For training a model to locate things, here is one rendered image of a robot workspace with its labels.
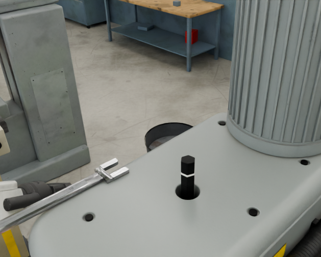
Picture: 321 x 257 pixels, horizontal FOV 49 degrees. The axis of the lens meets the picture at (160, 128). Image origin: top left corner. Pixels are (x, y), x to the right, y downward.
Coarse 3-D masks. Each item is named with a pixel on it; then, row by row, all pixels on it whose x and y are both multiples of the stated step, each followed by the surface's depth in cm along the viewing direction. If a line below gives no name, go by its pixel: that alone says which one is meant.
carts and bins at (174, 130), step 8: (152, 128) 302; (160, 128) 307; (168, 128) 309; (176, 128) 310; (184, 128) 307; (152, 136) 304; (160, 136) 310; (168, 136) 312; (176, 136) 311; (152, 144) 302; (160, 144) 302
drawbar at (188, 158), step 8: (184, 160) 50; (192, 160) 49; (184, 168) 50; (192, 168) 50; (184, 176) 50; (192, 176) 50; (184, 184) 51; (192, 184) 51; (184, 192) 52; (192, 192) 52
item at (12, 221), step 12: (96, 168) 57; (108, 168) 58; (84, 180) 55; (96, 180) 55; (108, 180) 55; (60, 192) 52; (72, 192) 52; (36, 204) 51; (48, 204) 50; (12, 216) 49; (24, 216) 49; (0, 228) 47
